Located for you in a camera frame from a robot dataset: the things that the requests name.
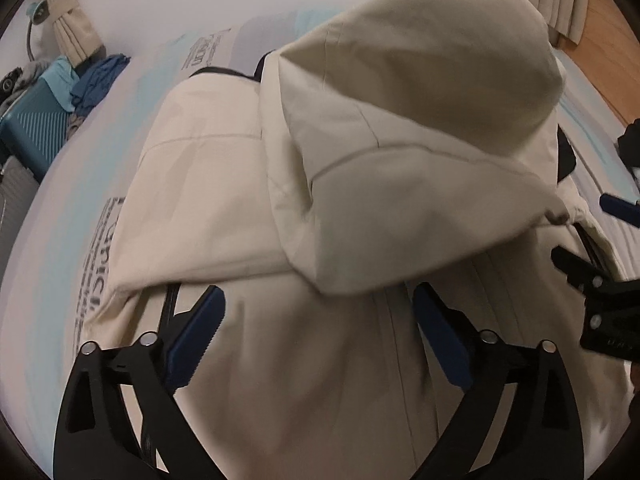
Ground wooden headboard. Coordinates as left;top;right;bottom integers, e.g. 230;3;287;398
550;0;640;128

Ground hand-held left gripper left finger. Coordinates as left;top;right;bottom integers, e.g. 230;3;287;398
52;285;227;480

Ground white and black jacket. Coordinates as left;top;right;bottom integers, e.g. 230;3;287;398
616;117;640;186

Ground silver suitcase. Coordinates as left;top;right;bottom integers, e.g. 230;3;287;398
0;155;38;271

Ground beige and black hooded jacket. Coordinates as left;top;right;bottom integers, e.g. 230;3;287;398
82;0;640;480

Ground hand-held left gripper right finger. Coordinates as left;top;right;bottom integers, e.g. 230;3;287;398
412;282;586;480

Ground teal suitcase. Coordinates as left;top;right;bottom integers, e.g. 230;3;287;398
0;77;68;171

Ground blue desk lamp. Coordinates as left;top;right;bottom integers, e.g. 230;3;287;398
25;1;51;63

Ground grey clothes pile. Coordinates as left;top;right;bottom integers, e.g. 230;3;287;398
0;60;53;111

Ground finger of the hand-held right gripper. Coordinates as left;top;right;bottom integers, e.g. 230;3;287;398
550;247;609;297
599;192;640;221

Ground blue clothes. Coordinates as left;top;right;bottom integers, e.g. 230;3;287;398
70;54;132;116

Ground light teal cloth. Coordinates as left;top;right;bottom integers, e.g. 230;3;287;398
39;56;82;111

